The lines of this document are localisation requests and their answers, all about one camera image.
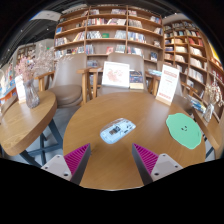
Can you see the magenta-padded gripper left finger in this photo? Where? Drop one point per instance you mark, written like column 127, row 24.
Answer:
column 75, row 160

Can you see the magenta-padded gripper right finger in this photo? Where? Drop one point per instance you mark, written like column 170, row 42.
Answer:
column 148, row 160

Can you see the transparent computer mouse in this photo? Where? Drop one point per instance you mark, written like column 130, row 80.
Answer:
column 116, row 130

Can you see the green wavy-edged mouse pad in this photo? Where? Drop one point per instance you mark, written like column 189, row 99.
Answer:
column 183, row 130

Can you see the round wooden side table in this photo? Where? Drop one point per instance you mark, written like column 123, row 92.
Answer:
column 23, row 123
column 208, row 133

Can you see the blue magazine pile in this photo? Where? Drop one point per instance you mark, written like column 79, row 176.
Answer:
column 196, row 105

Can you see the glass vase pink dried flowers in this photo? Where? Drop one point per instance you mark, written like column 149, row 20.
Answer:
column 31, row 96

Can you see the white sign on wooden stand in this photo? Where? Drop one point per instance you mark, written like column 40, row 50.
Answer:
column 167, row 83

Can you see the dark blue book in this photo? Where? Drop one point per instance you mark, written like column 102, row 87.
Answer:
column 136, row 80

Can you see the flat stack of books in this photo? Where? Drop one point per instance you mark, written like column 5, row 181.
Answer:
column 155, row 72

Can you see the small white table card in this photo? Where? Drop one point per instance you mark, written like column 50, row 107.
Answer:
column 20, row 90

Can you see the white picture board red print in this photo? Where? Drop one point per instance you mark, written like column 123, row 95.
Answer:
column 115, row 74

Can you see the low colourful book display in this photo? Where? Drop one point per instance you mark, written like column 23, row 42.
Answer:
column 6, row 83

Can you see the distant wooden bookshelf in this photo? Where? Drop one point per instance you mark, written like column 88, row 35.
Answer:
column 25, row 53

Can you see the curved wooden bookshelf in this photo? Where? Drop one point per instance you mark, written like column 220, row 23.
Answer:
column 193, row 50

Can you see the tall wooden bookshelf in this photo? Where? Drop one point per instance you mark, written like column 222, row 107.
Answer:
column 100, row 25

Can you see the white ceiling panel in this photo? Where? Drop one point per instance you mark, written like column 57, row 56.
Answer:
column 46, row 15

